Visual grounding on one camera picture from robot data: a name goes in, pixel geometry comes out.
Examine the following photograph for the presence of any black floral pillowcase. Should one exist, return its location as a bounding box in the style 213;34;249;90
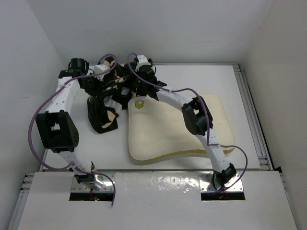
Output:
87;55;138;134

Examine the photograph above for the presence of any cream yellow pillow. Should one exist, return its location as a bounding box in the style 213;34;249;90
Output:
128;94;235;161

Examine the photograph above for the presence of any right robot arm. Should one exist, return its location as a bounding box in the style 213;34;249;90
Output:
128;62;236;192

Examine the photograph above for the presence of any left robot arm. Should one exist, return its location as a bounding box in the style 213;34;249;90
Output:
35;58;98;187

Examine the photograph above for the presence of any white front cover board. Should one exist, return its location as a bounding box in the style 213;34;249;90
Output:
19;171;296;230

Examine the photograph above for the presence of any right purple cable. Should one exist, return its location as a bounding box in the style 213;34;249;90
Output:
127;53;248;192

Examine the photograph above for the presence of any purple cable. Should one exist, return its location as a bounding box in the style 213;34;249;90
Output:
127;53;248;192
28;54;118;207

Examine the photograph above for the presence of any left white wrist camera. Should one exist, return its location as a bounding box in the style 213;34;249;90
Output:
94;64;110;78

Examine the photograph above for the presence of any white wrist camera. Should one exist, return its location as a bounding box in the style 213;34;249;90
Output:
135;55;150;71
94;64;110;78

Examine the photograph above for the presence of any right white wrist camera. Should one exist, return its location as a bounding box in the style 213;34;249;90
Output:
135;55;150;71

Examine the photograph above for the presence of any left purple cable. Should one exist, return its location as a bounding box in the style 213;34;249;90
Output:
28;54;118;207

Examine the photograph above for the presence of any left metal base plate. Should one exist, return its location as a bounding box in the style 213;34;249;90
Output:
71;171;115;194

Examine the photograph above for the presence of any metal base plate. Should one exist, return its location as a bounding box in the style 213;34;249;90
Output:
71;171;115;194
199;171;245;193

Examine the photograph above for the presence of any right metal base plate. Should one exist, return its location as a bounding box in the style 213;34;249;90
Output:
199;171;245;193

